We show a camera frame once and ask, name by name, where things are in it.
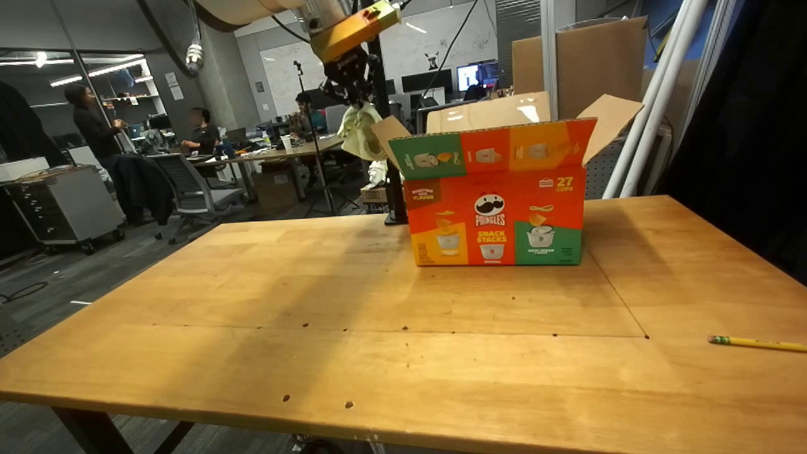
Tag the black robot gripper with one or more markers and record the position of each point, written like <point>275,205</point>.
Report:
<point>347,78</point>

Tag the light green towel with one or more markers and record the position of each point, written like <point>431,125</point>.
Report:
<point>357,134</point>

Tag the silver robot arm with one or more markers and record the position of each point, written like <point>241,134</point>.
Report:
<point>323,27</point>

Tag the colourful Pringles cardboard box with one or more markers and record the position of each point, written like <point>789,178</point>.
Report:
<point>499,182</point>

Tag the background office desk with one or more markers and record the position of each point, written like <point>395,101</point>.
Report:
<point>287,171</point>

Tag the computer monitor lit screen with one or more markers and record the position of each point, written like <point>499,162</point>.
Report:
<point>478,74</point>

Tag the seated person in black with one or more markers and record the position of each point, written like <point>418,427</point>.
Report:
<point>204,133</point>

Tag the grey office chair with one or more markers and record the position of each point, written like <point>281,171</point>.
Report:
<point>196,201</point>

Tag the standing person in black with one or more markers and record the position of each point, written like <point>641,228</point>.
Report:
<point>141,185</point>

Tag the large brown cardboard sheet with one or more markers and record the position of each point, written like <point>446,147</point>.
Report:
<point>598,60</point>

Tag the grey rolling cabinet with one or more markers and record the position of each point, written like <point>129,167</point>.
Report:
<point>67,207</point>

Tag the white leaning poles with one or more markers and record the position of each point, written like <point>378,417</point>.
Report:
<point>641,134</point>

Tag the yellow pencil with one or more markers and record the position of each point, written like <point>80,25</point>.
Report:
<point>757,345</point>

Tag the yellow wrist camera mount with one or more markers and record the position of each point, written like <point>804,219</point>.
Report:
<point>357,30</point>

